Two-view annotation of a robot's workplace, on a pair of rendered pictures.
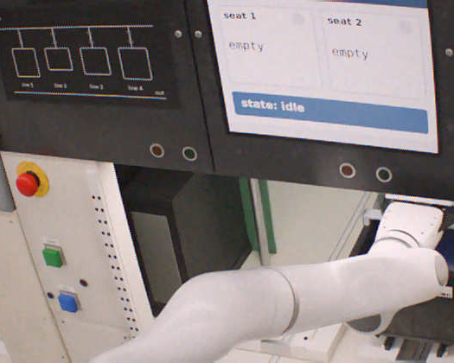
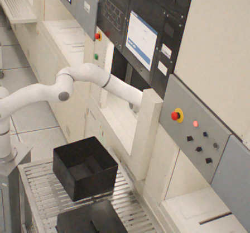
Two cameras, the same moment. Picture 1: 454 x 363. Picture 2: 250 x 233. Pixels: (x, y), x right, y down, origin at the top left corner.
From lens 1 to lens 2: 117 cm
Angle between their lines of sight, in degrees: 25
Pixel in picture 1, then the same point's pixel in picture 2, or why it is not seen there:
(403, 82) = (149, 51)
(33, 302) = not seen: hidden behind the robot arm
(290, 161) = (130, 58)
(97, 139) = (110, 34)
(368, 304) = (126, 97)
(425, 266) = not seen: hidden behind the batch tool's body
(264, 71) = (133, 35)
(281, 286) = (106, 76)
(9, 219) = (92, 43)
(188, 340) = (78, 71)
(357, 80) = (143, 46)
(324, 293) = (116, 86)
